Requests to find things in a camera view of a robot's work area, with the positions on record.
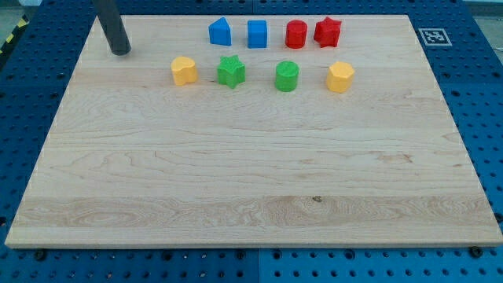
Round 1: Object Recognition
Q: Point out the red star block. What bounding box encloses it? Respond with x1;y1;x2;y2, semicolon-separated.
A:
314;17;342;48

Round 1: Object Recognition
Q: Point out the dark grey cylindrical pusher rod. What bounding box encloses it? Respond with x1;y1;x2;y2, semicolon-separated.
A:
92;0;131;56

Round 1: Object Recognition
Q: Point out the black bolt front right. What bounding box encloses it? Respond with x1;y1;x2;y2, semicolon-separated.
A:
468;246;484;259

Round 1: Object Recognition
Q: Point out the blue cube block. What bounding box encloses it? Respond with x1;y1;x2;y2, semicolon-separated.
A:
247;20;268;49

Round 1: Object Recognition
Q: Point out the blue triangular prism block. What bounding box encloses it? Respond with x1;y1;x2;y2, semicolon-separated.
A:
208;17;232;46

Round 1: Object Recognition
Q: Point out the green star block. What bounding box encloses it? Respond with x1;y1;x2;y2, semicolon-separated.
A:
217;55;245;89

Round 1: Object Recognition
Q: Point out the red cylinder block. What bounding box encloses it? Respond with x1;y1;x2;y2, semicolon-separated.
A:
285;20;307;49

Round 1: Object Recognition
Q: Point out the white fiducial marker tag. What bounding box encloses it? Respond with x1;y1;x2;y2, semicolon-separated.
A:
419;28;452;46

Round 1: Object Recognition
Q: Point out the yellow hexagon block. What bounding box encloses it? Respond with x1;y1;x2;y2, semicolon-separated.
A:
325;61;355;94

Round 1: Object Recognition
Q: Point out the light wooden board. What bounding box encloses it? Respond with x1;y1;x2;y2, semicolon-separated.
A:
6;15;502;249

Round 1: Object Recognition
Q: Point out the black bolt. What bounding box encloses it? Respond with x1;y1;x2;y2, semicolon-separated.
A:
33;249;47;262
468;246;484;259

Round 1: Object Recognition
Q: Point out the yellow heart block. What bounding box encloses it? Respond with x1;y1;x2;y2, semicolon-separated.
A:
171;56;198;86

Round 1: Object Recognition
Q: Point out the green cylinder block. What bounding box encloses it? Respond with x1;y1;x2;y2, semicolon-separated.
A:
275;61;299;92

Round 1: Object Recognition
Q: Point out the black bolt front left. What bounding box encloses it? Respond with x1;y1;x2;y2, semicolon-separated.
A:
33;249;47;262

